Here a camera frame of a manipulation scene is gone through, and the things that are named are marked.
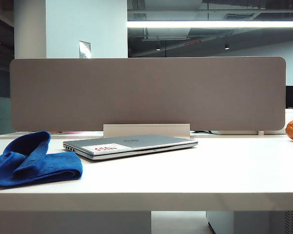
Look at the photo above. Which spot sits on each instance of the white box behind divider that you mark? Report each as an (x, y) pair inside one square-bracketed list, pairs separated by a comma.
[(290, 117)]

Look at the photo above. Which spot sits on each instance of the white divider bracket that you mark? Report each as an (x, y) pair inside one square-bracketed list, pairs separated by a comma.
[(260, 132)]

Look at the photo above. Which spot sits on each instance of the long ceiling light strip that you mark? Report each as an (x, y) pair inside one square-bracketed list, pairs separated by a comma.
[(210, 24)]

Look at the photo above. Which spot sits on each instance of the poster on white pillar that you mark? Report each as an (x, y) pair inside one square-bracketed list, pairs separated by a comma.
[(85, 49)]

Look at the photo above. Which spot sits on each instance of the white sticker with red letters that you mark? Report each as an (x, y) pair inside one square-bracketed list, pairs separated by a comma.
[(102, 147)]

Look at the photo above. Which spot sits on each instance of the white table leg panel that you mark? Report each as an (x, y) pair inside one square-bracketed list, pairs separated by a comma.
[(75, 223)]

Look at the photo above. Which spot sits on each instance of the blue microfiber rag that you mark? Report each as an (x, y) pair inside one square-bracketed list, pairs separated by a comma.
[(51, 165)]

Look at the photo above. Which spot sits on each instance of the silver closed laptop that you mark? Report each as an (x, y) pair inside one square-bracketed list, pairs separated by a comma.
[(156, 142)]

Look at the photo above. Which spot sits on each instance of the black monitor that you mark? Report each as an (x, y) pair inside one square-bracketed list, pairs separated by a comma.
[(290, 97)]

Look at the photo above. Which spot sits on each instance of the grey fabric desk divider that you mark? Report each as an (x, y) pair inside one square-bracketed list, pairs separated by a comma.
[(146, 92)]

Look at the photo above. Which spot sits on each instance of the red ceiling sign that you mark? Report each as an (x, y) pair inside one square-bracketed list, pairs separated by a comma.
[(193, 43)]

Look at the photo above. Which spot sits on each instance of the black ceiling spotlight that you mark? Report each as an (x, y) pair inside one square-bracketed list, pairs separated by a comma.
[(226, 46), (158, 48)]

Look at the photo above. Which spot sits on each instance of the pink paper sheet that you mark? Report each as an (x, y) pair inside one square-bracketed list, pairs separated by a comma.
[(73, 132)]

